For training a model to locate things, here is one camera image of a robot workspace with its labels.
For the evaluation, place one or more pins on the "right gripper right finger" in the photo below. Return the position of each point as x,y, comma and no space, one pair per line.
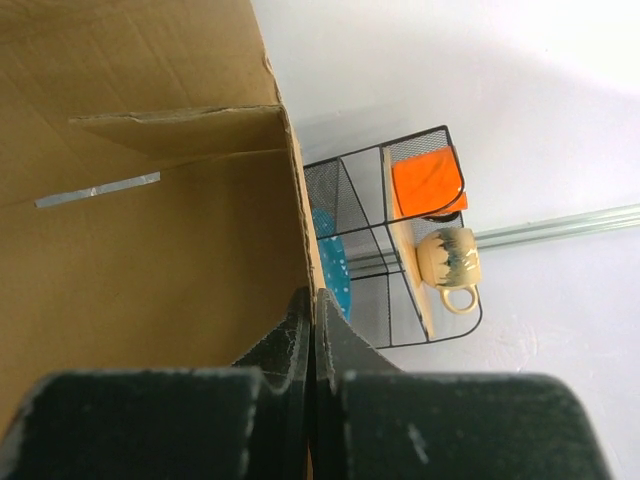
375,421

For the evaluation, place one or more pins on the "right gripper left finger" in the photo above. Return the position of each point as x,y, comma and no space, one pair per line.
244,421

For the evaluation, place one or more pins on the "brown cardboard box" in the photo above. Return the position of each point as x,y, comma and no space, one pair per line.
153,208

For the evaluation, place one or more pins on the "blue polka dot plate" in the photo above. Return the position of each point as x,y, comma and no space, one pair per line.
333,260

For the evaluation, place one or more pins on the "beige ceramic mug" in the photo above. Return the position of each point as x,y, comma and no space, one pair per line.
448,261

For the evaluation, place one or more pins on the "orange mug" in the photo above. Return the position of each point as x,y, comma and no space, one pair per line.
429,184

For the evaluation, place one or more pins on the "black wire wooden shelf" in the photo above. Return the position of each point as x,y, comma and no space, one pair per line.
391,306

